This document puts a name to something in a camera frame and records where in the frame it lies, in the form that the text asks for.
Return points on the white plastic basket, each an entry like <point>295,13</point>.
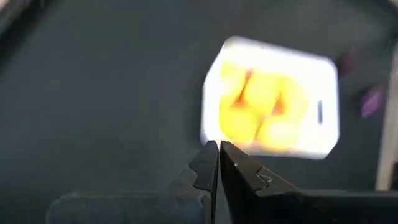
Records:
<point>326,133</point>

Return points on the black table mat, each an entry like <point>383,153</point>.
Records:
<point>93,93</point>

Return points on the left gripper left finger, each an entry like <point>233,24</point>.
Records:
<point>205,174</point>

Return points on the small purple eggplant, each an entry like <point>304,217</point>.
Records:
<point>371,103</point>

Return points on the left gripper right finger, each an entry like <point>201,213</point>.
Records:
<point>242,186</point>

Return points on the yellow lemon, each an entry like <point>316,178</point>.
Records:
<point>293,99</point>
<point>276,133</point>

